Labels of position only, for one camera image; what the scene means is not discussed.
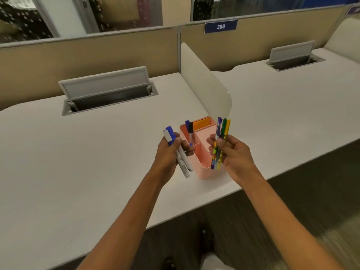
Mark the person's left hand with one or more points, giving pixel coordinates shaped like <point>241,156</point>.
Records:
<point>166,160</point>

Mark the person's right hand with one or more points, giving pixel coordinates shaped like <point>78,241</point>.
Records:
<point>239,160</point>

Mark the person's left thumb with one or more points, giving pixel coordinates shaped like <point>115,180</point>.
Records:
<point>177,141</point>

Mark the person's right thumb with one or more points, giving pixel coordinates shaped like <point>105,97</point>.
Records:
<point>220,146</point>

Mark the white marker with blue cap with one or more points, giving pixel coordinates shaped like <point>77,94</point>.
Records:
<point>170,133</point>

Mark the green pen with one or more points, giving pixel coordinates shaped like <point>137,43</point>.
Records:
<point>224,127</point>

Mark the yellow pen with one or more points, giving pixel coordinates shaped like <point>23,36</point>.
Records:
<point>227,127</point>

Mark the purple patterned pen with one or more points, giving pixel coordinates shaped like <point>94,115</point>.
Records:
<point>219,125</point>

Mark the white marker with white end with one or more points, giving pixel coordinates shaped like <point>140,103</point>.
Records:
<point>185,172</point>

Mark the person's left forearm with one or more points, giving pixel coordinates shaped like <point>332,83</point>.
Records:
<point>126,222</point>

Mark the person's right forearm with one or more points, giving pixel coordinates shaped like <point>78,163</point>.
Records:
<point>284,224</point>

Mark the clear marker with blue cap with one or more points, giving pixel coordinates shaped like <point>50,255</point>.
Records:
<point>187,125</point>

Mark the clear marker with black cap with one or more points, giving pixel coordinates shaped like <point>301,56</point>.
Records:
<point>191,127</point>

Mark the pink desk organizer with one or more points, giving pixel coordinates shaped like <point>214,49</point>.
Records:
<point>204,163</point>

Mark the white desk divider panel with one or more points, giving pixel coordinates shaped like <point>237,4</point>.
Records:
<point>202,81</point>
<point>346,39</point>

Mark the black shoe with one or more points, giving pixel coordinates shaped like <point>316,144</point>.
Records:
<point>169,264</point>
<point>207,239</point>

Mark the beige partition panel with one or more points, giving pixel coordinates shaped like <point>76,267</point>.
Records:
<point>84,61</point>
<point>253,42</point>

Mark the white trouser leg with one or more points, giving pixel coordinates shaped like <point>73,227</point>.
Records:
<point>215,262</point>

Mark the blue number label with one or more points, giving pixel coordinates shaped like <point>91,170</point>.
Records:
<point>220,26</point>

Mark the dark dotted fabric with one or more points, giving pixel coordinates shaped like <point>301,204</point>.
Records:
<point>25,19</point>

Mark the grey window frame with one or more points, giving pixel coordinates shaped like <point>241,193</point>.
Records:
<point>84,14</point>

